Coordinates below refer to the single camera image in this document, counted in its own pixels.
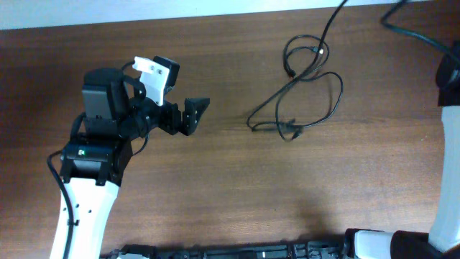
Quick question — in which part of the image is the black USB cable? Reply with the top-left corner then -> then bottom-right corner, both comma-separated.
275,34 -> 344,142
246,0 -> 349,132

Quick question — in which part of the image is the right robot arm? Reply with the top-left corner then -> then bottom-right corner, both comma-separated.
343,40 -> 459,259

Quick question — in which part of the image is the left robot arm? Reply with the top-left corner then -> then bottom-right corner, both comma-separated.
47,68 -> 210,258

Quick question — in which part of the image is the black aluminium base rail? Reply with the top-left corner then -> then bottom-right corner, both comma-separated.
100,241 -> 347,259

